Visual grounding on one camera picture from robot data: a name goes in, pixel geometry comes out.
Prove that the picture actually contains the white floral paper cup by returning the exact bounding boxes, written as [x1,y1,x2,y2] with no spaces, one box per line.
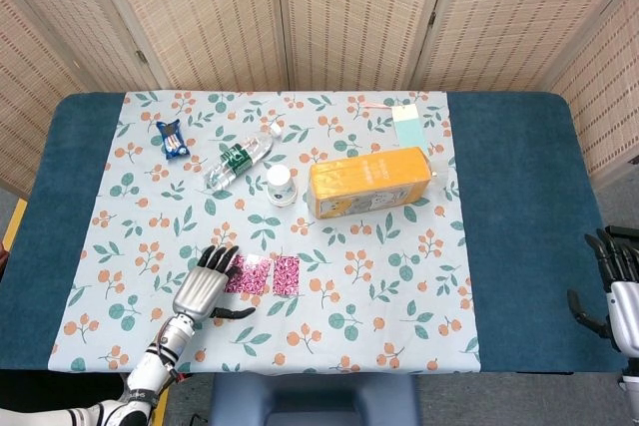
[265,165,298,209]

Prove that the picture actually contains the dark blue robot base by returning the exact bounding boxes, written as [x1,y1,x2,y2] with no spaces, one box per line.
[208,373,421,426]

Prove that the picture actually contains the teal blue table cover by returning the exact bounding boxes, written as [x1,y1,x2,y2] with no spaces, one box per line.
[0,91,623,375]

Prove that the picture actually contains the orange cat tissue pack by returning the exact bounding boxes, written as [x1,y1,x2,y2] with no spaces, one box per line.
[305,146,440,220]

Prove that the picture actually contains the blue snack packet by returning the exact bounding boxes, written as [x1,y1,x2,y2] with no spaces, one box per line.
[155,118,192,162]

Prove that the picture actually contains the pale green paper tag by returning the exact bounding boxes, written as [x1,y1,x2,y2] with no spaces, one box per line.
[390,104,429,151]

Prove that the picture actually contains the clear plastic water bottle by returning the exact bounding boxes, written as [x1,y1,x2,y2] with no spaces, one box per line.
[203,121,285,193]

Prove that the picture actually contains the floral print tablecloth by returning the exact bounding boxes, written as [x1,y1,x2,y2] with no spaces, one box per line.
[49,90,481,375]

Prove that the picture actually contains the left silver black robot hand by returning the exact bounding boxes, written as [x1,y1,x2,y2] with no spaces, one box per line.
[172,244,257,323]

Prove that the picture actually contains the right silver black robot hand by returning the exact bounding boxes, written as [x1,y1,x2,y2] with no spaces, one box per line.
[567,225,639,352]

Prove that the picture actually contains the woven folding screen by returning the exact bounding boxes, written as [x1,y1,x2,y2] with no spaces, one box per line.
[0,0,639,193]

